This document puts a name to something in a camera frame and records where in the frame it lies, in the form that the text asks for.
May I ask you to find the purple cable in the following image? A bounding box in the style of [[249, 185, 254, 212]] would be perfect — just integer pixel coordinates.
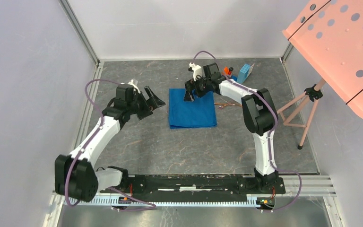
[[65, 79, 158, 211], [192, 50, 303, 213]]

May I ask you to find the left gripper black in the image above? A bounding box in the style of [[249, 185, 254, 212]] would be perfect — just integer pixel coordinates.
[[127, 86, 165, 121]]

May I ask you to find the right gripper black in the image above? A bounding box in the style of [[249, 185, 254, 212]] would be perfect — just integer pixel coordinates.
[[183, 74, 211, 102]]

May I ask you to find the blue cloth napkin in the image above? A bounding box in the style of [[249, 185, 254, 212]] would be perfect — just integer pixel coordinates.
[[168, 88, 217, 129]]

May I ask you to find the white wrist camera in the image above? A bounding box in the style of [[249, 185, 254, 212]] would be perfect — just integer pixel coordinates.
[[188, 62, 204, 81], [128, 79, 140, 93]]

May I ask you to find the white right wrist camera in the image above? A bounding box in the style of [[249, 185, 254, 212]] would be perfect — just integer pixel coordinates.
[[188, 62, 204, 81]]

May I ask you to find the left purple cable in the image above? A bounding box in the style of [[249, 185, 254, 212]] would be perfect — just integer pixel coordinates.
[[65, 79, 158, 211]]

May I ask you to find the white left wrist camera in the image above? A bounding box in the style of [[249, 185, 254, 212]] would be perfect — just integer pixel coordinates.
[[128, 79, 140, 93]]

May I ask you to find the toy brick set colourful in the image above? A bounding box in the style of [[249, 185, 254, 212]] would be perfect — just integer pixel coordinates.
[[223, 64, 255, 84]]

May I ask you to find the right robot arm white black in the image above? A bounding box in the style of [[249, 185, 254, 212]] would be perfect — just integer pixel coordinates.
[[184, 62, 278, 193]]

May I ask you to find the pink perforated music stand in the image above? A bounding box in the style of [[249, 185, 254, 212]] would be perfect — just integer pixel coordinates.
[[282, 0, 363, 140]]

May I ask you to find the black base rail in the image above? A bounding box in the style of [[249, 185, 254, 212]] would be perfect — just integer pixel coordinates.
[[100, 174, 286, 211]]

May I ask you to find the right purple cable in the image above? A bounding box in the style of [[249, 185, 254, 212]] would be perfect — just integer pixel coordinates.
[[192, 50, 303, 213]]

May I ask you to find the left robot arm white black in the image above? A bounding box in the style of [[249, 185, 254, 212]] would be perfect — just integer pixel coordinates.
[[54, 84, 165, 206]]

